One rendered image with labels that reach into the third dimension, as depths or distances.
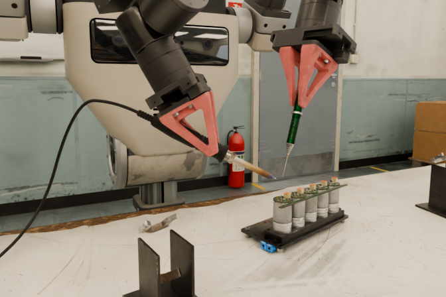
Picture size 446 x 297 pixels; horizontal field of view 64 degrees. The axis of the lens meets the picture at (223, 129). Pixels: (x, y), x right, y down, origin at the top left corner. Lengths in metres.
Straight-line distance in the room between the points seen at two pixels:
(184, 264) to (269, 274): 0.11
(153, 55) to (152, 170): 0.40
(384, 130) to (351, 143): 0.52
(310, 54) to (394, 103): 4.19
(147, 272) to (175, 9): 0.26
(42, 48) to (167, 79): 2.49
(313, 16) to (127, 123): 0.43
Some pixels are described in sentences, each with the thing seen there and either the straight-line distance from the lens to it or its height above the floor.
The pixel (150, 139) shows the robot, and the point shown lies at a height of 0.84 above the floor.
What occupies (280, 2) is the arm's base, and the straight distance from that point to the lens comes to 0.96.
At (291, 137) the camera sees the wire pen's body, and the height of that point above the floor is 0.89.
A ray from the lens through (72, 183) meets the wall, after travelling 3.02.
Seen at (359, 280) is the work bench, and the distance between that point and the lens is 0.44.
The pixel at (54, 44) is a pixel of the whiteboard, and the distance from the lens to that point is 2.91.
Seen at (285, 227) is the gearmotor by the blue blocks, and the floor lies 0.78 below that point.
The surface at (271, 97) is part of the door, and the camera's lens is 3.43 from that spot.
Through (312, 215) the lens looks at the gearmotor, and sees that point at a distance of 0.52.
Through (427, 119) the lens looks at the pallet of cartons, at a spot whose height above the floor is 0.57.
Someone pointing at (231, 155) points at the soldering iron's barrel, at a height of 0.87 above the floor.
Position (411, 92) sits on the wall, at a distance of 4.87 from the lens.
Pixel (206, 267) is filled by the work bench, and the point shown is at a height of 0.75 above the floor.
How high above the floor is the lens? 0.96
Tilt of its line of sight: 8 degrees down
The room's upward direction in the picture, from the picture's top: straight up
